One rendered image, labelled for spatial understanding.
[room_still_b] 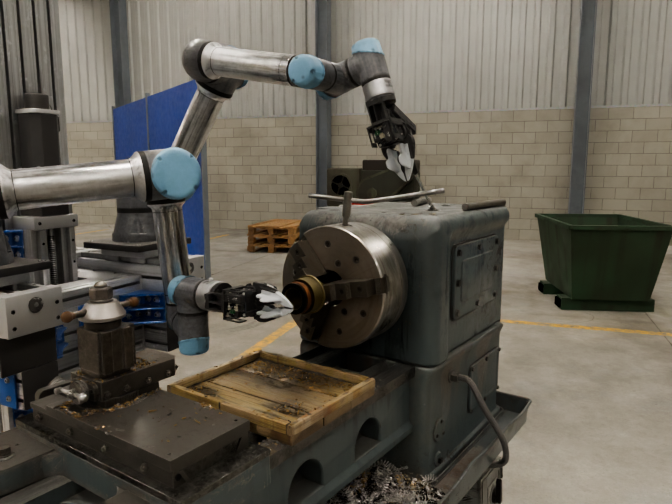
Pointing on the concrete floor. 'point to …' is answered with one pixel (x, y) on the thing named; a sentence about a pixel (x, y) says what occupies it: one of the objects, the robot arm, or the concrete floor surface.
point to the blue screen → (158, 130)
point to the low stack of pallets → (273, 235)
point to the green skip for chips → (602, 260)
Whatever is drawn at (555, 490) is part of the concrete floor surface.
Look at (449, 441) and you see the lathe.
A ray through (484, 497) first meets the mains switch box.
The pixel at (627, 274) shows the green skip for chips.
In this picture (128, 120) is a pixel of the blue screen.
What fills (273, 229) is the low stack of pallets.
